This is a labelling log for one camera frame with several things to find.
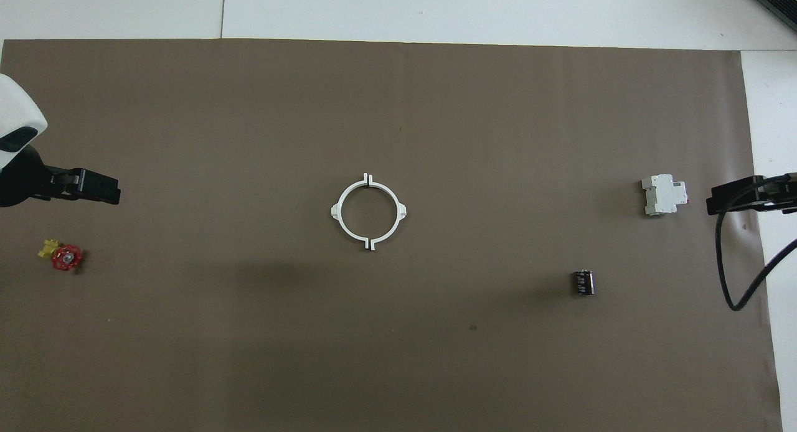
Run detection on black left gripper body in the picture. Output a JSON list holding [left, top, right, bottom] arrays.
[[0, 147, 54, 207]]

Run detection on red yellow valve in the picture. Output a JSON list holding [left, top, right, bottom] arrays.
[[37, 238, 85, 272]]

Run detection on brown paper table mat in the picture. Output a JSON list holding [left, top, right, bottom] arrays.
[[0, 39, 784, 432]]

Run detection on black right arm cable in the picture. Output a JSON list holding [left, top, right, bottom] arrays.
[[715, 177, 797, 312]]

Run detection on white half ring pipe clamp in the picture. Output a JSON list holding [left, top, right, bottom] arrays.
[[369, 175, 408, 252], [330, 174, 369, 251]]

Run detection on white circuit breaker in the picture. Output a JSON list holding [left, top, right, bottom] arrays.
[[641, 174, 689, 217]]

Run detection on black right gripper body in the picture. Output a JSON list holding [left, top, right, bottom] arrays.
[[778, 172, 797, 216]]

